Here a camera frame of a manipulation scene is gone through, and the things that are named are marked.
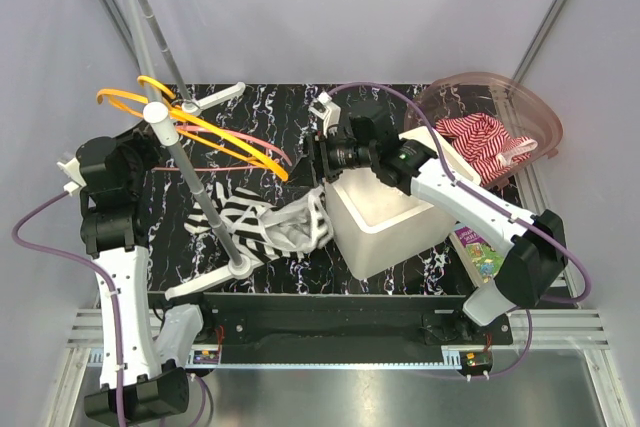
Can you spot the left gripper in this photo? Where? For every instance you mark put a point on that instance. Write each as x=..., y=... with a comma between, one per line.
x=143, y=138

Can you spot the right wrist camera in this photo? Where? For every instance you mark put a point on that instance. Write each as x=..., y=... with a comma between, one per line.
x=327, y=114

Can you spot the white foam box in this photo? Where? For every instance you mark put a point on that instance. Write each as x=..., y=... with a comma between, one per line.
x=376, y=226

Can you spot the purple children's book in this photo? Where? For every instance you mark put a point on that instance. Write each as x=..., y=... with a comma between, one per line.
x=482, y=263

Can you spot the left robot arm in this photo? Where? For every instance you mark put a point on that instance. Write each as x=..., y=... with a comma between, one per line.
x=143, y=376

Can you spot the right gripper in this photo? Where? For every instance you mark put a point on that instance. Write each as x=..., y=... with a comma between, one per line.
x=306, y=175

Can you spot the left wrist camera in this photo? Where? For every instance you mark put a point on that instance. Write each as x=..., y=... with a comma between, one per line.
x=71, y=169

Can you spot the white clothes rack base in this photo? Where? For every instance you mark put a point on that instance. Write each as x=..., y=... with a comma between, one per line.
x=157, y=115

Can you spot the red white striped tank top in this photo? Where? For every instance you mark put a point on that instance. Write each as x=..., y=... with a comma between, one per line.
x=486, y=145

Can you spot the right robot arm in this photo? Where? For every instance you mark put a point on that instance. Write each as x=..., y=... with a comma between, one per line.
x=533, y=246

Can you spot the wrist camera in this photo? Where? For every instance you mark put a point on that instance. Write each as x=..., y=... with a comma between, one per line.
x=327, y=114
x=71, y=169

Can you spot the aluminium frame rail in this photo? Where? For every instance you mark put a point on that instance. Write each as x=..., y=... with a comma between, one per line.
x=437, y=272

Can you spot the yellow plastic hanger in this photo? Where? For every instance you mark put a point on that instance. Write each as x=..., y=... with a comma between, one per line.
x=255, y=152

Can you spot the black white striped tank top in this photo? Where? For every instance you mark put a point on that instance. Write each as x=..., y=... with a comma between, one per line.
x=264, y=232

